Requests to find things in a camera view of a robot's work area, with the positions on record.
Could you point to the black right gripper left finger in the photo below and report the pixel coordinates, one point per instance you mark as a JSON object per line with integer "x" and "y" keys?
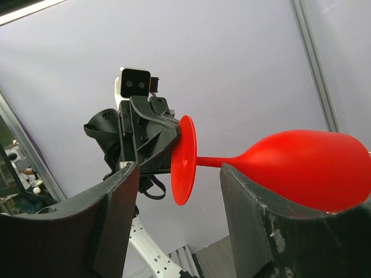
{"x": 86, "y": 235}

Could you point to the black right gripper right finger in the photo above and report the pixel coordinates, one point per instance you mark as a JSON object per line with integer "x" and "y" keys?
{"x": 272, "y": 236}

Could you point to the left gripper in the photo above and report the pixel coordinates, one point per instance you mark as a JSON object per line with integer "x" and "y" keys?
{"x": 149, "y": 133}

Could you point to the red plastic wine glass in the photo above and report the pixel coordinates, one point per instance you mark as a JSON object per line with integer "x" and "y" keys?
{"x": 322, "y": 170}

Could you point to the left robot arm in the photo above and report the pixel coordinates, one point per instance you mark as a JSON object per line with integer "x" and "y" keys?
{"x": 104, "y": 128}

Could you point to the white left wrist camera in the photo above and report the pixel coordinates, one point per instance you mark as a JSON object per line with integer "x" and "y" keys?
{"x": 134, "y": 82}

